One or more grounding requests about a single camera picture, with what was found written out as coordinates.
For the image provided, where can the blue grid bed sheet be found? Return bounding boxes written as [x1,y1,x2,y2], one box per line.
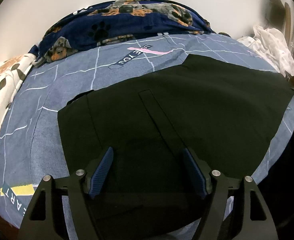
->
[0,32,294,240]

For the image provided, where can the navy dog print blanket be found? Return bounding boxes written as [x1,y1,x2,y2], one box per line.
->
[30,0,213,67]

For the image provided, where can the black pants orange lining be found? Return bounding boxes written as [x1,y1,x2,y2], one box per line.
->
[58,55,293,239]

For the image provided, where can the white polka dot cloth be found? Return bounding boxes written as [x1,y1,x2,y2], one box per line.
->
[237,25,294,77]

